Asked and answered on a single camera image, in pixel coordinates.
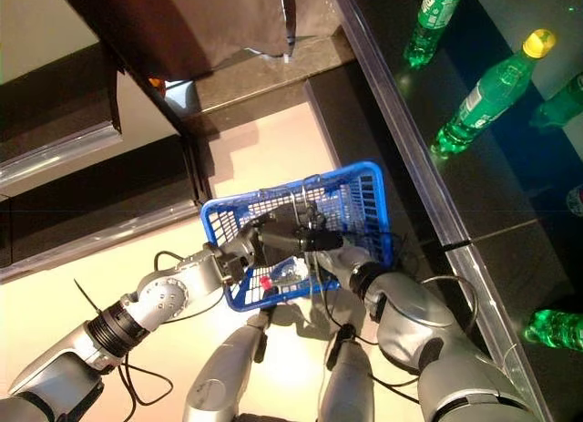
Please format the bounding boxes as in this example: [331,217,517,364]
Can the silver robot leg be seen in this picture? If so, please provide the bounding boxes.
[181,310,274,422]
[318,324,374,422]

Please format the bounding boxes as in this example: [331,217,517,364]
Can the black drink shelf clear rail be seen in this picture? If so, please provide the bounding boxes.
[327,0,583,422]

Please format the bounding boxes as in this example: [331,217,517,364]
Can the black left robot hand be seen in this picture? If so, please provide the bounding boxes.
[218,205,327,282]

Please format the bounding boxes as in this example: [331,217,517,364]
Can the black shelf base plinth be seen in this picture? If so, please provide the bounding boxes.
[302,66,456,268]

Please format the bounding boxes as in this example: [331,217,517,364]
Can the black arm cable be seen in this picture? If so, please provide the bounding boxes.
[116,251,229,407]
[313,273,479,405]

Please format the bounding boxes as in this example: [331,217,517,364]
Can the blue plastic shopping basket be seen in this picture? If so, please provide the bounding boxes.
[199,160,395,314]

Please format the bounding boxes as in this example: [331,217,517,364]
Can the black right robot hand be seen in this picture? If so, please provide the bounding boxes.
[261,229,343,254]

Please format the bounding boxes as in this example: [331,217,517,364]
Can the silver left robot leg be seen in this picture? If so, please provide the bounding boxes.
[181,310,274,422]

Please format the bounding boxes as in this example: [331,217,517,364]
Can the green soda bottle yellow cap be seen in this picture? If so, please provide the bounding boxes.
[430,28,557,157]
[530,73,583,129]
[523,307,583,350]
[403,0,468,68]

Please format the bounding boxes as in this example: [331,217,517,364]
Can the black side shelf unit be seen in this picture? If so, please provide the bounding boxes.
[0,43,215,282]

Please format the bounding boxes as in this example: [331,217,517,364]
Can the brown fabric curtain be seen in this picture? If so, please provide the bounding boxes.
[54,0,343,84]

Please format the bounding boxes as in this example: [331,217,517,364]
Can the water bottle red label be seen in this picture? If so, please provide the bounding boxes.
[259,256,311,292]

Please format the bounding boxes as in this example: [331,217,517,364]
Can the silver right robot leg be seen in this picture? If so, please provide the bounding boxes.
[318,324,374,422]

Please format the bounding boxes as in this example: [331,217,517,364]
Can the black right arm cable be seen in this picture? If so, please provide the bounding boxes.
[313,273,479,405]

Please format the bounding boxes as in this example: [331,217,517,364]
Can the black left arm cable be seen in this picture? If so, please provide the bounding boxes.
[116,251,229,407]

